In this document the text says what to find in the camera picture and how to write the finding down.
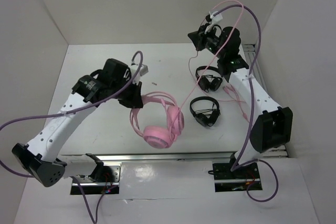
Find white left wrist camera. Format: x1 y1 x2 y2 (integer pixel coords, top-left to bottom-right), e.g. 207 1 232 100
130 64 149 84

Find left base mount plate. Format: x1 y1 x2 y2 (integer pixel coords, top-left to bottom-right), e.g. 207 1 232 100
75 162 121 195

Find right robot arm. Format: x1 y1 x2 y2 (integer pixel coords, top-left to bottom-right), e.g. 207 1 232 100
188 25 293 178

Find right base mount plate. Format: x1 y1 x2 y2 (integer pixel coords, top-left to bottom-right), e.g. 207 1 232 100
208 163 262 193

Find black headphones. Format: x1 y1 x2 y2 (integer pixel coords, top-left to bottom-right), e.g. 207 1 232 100
195 66 223 93
190 96 220 127

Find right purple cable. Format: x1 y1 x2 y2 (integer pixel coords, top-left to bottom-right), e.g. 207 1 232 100
214 3 279 203

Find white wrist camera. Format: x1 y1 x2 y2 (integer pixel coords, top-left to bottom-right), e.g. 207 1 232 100
130 64 149 84
204 11 223 34

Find base mount plate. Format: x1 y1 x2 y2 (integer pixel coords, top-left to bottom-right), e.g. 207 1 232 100
75 162 121 195
208 163 262 193

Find aluminium rail right side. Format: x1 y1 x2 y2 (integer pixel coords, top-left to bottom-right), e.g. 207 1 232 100
238 45 288 162

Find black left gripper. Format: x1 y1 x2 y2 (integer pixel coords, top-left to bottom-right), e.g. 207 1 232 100
110 77 143 109

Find far black headphones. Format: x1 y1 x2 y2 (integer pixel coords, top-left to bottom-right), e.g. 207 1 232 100
195 66 223 93

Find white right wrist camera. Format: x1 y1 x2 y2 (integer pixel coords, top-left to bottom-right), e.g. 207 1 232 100
204 11 223 34

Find near black headphones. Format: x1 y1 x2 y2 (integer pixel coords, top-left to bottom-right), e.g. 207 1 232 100
190 96 220 127

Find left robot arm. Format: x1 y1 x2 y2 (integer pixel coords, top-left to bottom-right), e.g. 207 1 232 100
12 59 148 187

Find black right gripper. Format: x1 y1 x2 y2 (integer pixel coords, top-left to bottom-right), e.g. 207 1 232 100
188 23 226 59

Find aluminium rail front edge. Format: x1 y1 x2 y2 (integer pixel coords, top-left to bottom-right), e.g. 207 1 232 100
95 152 233 162

